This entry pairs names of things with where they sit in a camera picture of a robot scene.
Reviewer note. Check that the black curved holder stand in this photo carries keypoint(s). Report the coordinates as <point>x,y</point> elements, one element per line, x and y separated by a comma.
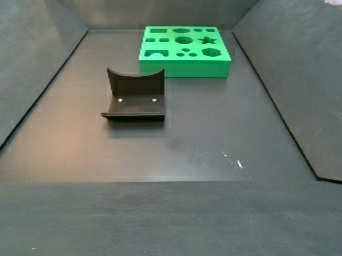
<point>137,89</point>

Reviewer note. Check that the green shape sorter box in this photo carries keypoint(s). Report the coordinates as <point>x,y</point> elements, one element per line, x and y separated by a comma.
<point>188,51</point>

